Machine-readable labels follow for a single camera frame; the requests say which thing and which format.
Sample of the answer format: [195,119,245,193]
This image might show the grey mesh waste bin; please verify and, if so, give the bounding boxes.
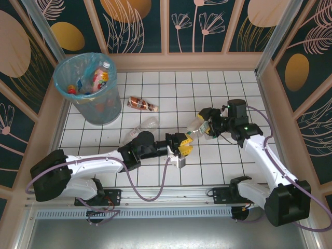
[53,53,122,126]

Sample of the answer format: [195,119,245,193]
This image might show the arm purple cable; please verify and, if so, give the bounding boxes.
[233,105,332,232]
[25,155,172,226]

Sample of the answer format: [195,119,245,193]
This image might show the aluminium mounting rail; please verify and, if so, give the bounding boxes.
[25,184,306,207]

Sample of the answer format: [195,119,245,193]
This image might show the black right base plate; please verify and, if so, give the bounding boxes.
[212,187,260,204]

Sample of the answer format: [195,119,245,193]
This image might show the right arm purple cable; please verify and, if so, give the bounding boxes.
[233,105,332,232]

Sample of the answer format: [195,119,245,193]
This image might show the blue-capped clear bottle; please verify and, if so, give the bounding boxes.
[76,77,89,94]

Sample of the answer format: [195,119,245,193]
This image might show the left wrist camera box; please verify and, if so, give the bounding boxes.
[167,145,187,169]

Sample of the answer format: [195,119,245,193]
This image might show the brown coffee drink bottle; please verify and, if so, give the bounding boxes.
[127,96,159,113]

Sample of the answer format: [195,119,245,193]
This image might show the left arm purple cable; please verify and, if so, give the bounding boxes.
[25,155,172,226]

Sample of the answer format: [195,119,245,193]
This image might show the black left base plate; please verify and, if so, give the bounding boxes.
[74,188,122,207]

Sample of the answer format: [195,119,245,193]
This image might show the red black power wires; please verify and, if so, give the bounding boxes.
[242,198,260,212]
[87,199,116,217]

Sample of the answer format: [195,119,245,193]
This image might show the aluminium corner post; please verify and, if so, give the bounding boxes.
[22,0,65,63]
[255,0,304,76]

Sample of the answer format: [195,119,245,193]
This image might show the slotted grey cable duct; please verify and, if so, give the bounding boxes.
[35,206,233,219]

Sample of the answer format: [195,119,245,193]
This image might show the white-capped clear water bottle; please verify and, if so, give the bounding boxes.
[124,116,159,143]

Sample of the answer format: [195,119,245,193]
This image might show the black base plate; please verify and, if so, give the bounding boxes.
[212,187,260,204]
[74,188,122,207]

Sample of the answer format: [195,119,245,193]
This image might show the pink peach drink bottle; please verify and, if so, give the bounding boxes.
[89,61,112,93]

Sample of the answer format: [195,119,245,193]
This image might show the grey metal panel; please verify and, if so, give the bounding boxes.
[25,204,314,249]

